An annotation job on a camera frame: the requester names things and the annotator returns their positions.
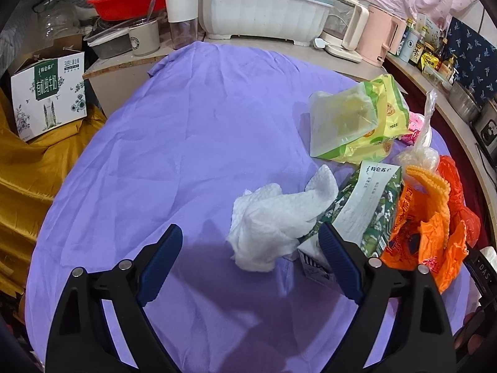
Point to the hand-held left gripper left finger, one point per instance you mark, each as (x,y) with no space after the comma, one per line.
(161,264)

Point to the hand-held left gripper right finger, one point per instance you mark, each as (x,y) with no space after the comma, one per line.
(341,264)

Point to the green milk carton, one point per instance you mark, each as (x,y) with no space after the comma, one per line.
(372,202)

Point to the orange plastic bag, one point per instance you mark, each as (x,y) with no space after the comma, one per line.
(407,217)

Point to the white paper towel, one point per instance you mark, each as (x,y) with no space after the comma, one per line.
(268,221)

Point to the yellow-green snack bag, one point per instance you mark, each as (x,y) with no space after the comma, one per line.
(388,112)

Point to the red plastic bag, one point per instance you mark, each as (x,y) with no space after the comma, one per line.
(454,186)

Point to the orange foam net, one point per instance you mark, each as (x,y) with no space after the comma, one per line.
(431,182)

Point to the purple cloth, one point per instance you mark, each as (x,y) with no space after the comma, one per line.
(174,143)

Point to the knotted clear plastic bag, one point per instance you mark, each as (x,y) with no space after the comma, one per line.
(421,157)

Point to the silver rice cooker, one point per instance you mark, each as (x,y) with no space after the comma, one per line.
(487,128)

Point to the yellow cloth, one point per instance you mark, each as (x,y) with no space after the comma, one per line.
(31,178)

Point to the dark red cloth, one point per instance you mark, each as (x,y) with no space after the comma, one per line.
(442,124)

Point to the steel pot with lid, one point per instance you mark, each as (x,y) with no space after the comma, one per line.
(464,103)

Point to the white printed cardboard box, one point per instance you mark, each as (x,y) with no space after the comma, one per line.
(46,97)

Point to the clear plastic food box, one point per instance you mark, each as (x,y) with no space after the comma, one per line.
(435,74)

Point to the oil bottle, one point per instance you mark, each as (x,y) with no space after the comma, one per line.
(447,68)

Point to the blue floral cloth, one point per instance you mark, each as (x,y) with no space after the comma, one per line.
(473,58)

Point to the yellow packet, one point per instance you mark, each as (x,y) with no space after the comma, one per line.
(429,61)

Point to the white power plug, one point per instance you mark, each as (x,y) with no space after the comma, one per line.
(319,42)

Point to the grey plastic container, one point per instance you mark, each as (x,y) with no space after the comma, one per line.
(112,46)

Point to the white mug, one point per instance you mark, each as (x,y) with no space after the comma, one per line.
(144,40)

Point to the pale blue tea tin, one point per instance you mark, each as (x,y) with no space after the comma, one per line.
(416,46)

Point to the pink electric kettle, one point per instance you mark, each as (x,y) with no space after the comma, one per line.
(374,35)

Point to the white glass kettle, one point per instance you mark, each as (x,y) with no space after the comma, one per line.
(355,27)

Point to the metal spoon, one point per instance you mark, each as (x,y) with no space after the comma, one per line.
(150,7)

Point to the grey patterned curtain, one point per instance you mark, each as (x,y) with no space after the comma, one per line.
(23,42)

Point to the white blender cup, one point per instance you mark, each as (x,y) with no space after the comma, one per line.
(180,4)

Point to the white dish drainer with lid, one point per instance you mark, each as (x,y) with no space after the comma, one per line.
(264,11)

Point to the clear glass jar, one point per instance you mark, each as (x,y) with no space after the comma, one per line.
(58,19)

